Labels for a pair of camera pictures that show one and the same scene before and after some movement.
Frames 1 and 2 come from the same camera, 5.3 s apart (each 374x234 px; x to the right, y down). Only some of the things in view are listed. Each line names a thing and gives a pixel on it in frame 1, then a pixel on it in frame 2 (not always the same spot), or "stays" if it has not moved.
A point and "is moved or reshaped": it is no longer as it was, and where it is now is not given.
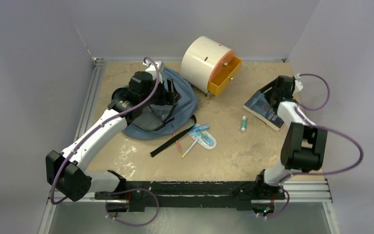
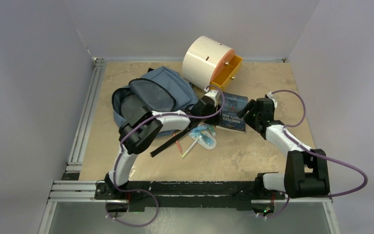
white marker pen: [191, 146] stays
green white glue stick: [243, 124] -> [210, 126]
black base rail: [148, 195] stays
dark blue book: [260, 106] is moved or reshaped
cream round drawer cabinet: [202, 58] stays
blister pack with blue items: [206, 139] stays
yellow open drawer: [224, 76] stays
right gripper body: [272, 92] -> [252, 117]
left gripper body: [160, 97] -> [213, 121]
